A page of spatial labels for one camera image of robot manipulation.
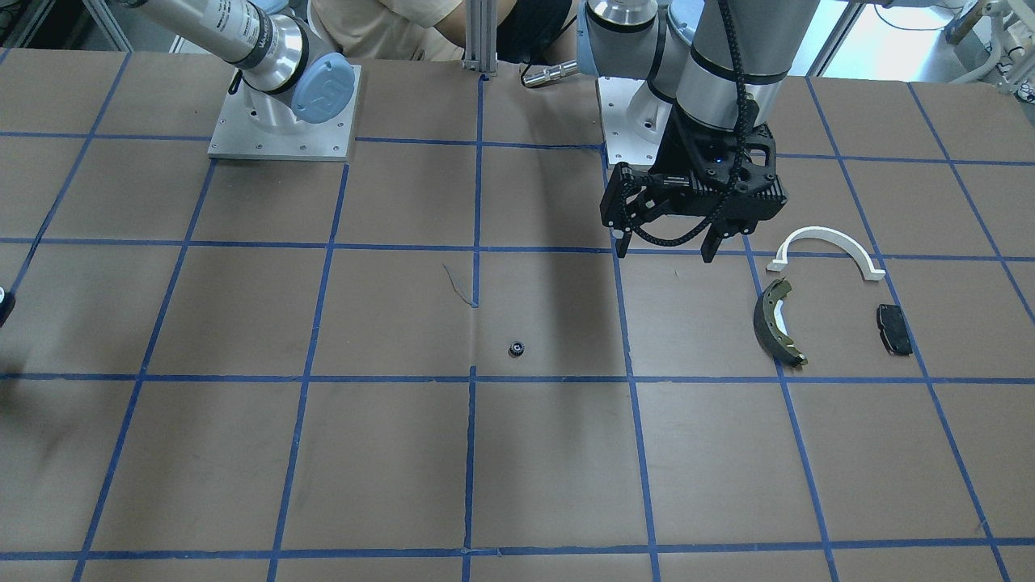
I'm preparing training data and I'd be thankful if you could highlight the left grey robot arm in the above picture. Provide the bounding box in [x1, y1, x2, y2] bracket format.
[576, 1, 818, 262]

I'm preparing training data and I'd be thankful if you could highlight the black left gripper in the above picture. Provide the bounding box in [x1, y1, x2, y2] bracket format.
[600, 108, 787, 263]

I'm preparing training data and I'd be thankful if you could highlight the aluminium frame post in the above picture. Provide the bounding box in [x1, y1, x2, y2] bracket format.
[462, 0, 498, 78]

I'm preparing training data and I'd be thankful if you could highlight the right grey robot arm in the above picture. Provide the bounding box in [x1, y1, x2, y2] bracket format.
[121, 1, 357, 123]

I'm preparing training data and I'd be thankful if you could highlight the silver metal cylinder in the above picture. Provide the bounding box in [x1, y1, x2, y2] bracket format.
[520, 60, 579, 89]

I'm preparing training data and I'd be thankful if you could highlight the white curved plastic part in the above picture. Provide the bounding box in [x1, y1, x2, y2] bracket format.
[767, 226, 887, 282]

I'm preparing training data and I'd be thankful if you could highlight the olive brake shoe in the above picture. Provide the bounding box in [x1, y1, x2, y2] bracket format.
[753, 279, 809, 367]

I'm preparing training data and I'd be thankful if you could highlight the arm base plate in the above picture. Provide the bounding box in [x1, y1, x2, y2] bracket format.
[208, 64, 362, 162]
[598, 77, 670, 171]

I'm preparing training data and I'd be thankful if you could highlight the person in beige shirt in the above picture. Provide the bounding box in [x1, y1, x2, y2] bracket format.
[311, 1, 576, 65]

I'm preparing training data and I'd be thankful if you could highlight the black brake pad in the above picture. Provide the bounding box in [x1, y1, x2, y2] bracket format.
[876, 303, 914, 355]

